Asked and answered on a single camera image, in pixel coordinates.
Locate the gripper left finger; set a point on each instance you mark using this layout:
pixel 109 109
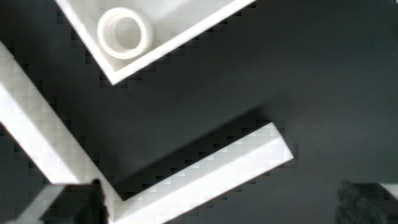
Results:
pixel 78 205

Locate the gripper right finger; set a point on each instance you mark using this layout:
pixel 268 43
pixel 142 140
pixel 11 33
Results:
pixel 368 204

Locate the white square tabletop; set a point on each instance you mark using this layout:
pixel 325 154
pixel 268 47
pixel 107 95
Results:
pixel 135 29

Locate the white U-shaped obstacle fence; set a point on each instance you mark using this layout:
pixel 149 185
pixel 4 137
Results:
pixel 233 165

